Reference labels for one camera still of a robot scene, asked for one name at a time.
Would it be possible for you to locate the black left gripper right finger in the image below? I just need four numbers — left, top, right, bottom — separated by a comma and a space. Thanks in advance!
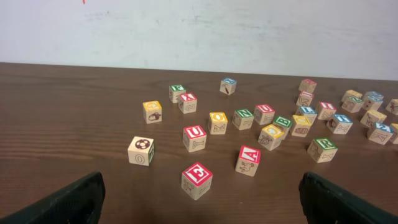
298, 172, 397, 224

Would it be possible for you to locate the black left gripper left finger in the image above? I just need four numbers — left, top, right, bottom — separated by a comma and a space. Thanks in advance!
1, 172, 106, 224

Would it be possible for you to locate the green N wooden block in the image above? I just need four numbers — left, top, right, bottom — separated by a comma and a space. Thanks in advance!
232, 108, 254, 131

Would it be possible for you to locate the red E wooden block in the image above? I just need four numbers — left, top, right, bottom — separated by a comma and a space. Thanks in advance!
181, 162, 213, 200

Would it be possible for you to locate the green R wooden block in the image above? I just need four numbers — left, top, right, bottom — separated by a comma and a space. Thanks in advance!
307, 138, 338, 163

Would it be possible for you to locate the soccer ball O wooden block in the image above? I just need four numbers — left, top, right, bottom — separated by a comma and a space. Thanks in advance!
127, 136, 155, 166

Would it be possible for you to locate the blue T wooden block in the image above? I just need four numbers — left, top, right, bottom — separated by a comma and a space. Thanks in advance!
326, 114, 353, 134

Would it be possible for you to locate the yellow block beside B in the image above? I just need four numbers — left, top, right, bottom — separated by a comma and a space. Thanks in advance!
289, 115, 312, 138

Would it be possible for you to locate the yellow acorn wooden block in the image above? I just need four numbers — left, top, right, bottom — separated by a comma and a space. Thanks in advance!
257, 124, 284, 151

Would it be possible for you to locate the red A wooden block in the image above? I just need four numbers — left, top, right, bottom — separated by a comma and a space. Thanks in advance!
235, 145, 261, 177

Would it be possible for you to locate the green B wooden block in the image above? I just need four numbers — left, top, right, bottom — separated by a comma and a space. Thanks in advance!
272, 115, 292, 140

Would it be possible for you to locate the blue 2 wooden block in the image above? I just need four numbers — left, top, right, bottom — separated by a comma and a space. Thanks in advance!
367, 122, 394, 145

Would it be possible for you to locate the blue L wooden block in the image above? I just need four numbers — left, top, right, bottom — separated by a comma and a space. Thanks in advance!
295, 106, 318, 124

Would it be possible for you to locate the red I block lower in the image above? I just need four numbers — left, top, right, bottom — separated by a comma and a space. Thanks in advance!
316, 101, 336, 120

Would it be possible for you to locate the red i block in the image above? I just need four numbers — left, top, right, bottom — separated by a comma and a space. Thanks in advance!
316, 101, 336, 120
296, 91, 314, 106

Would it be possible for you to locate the green Z wooden block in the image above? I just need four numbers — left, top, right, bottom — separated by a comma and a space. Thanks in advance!
342, 96, 364, 113

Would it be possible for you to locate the yellow hammer wooden block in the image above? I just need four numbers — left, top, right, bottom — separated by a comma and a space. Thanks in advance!
390, 123, 398, 144

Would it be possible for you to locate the red I block upper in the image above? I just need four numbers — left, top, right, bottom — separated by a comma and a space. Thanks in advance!
296, 91, 314, 106

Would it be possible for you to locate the red U block centre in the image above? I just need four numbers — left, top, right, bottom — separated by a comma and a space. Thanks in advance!
254, 104, 275, 125

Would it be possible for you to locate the red u block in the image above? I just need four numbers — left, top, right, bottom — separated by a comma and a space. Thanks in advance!
183, 125, 207, 152
254, 104, 275, 125

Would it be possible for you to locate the blue 5 wooden block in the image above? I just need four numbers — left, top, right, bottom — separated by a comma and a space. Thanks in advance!
363, 95, 383, 111

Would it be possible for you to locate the yellow block behind Z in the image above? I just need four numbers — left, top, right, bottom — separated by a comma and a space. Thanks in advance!
341, 90, 363, 103

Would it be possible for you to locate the yellow G wooden block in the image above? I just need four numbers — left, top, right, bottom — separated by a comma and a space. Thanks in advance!
142, 100, 162, 124

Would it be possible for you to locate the blue D block upper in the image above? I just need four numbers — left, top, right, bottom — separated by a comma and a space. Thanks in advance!
363, 91, 384, 100

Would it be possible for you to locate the yellow 8 wooden block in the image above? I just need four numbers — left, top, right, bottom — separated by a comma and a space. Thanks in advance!
386, 99, 398, 115

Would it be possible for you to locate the red block far back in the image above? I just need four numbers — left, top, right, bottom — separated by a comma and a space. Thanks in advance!
298, 79, 317, 93

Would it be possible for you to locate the red U block near left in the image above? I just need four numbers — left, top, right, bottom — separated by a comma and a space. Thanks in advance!
183, 125, 207, 152

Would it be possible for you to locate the yellow O wooden block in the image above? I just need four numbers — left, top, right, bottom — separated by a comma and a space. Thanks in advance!
208, 112, 228, 135

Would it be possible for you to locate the green F wooden block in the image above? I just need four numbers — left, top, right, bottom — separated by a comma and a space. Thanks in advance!
169, 84, 186, 103

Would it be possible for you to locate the red X wooden block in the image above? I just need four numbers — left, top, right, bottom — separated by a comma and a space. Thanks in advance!
178, 93, 197, 114

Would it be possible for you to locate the blue X wooden block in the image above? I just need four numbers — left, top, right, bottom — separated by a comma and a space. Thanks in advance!
220, 78, 237, 95

